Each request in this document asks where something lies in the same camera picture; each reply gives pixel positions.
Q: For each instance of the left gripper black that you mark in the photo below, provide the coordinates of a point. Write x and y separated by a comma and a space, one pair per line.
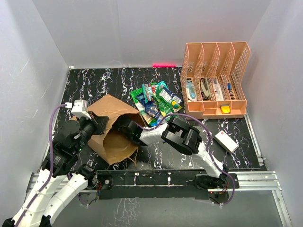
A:
100, 122

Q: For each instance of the brown paper bag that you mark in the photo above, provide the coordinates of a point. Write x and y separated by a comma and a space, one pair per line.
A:
113, 146

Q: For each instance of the green Chuba cassava chips bag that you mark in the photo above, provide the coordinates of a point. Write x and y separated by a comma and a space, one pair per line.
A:
149, 119

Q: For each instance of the dark blue snack bag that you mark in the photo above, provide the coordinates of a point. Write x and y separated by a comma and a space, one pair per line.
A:
147, 105

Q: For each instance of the teal red candy bag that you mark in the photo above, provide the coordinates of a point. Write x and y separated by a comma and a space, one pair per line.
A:
149, 90

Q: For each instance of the green white snack bag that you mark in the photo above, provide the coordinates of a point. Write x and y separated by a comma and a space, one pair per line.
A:
169, 98

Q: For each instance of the blue white snack bag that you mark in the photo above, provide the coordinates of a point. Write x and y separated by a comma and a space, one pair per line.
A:
165, 110

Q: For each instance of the small blue snack packet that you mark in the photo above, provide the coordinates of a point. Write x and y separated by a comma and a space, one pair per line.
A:
157, 122

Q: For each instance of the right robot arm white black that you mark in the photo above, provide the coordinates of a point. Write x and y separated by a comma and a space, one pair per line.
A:
185, 139

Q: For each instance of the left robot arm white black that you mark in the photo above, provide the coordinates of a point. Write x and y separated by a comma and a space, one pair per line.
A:
44, 203

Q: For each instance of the pink tape strip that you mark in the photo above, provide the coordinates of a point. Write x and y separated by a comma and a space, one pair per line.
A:
163, 65

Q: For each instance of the blue white tape dispenser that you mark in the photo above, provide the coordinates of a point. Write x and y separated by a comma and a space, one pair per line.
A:
190, 90

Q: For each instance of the grey stapler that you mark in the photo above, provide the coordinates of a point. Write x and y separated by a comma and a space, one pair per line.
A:
205, 89

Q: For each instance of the white small packet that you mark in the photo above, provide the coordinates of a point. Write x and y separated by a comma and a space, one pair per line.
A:
218, 91

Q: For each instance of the orange plastic desk organizer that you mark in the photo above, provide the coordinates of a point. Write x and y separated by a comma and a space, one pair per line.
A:
224, 61

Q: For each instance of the white flat box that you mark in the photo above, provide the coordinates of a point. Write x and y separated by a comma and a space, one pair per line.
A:
226, 142

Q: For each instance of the yellow small object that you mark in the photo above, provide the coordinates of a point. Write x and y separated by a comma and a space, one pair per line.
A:
225, 109

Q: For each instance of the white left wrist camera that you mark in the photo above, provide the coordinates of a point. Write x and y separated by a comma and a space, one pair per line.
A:
79, 108

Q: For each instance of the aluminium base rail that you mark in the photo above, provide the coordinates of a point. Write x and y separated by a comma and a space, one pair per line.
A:
114, 184

